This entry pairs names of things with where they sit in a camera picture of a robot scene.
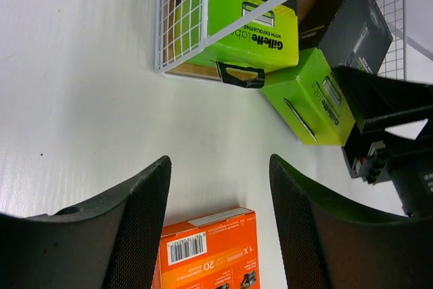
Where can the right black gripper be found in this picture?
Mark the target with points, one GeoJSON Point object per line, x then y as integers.
{"type": "Point", "coordinates": [376, 155]}

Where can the black green razor box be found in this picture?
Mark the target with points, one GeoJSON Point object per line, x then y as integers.
{"type": "Point", "coordinates": [243, 57]}
{"type": "Point", "coordinates": [348, 33]}

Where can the white wire shelf rack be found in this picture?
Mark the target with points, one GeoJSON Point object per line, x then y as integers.
{"type": "Point", "coordinates": [412, 36]}

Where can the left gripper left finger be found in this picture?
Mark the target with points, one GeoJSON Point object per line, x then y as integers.
{"type": "Point", "coordinates": [108, 241]}

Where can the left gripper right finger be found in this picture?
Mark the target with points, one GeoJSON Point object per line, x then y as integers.
{"type": "Point", "coordinates": [330, 241]}

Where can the orange razor box centre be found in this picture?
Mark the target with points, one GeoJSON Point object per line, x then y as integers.
{"type": "Point", "coordinates": [216, 251]}

